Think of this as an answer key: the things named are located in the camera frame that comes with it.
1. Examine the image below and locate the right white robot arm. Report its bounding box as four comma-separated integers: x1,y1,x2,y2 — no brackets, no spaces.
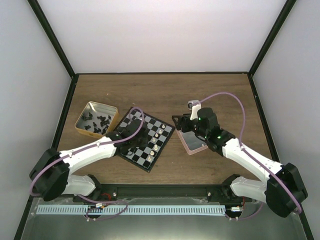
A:
171,107,308,218

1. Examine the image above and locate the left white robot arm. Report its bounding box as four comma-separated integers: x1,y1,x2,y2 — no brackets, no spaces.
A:
29,118,149,202

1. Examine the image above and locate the black chess pieces pile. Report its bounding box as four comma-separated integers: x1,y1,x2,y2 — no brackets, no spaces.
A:
80,112,112,135

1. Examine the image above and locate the pink tin box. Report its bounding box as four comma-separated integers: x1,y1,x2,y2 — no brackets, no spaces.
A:
176,130,208,155

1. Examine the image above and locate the black and white chessboard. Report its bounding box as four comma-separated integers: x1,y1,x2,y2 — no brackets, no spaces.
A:
118,113,175,173

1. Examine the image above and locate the yellow tin box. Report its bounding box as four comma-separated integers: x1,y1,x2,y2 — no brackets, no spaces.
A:
74,101,119,139

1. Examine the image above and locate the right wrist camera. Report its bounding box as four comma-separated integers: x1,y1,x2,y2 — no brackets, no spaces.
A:
187,100,202,121

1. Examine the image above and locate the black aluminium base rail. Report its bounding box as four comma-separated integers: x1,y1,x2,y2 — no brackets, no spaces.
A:
72,183,251,203

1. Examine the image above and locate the light blue slotted cable duct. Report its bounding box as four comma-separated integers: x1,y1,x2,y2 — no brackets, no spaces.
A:
35,204,226,217

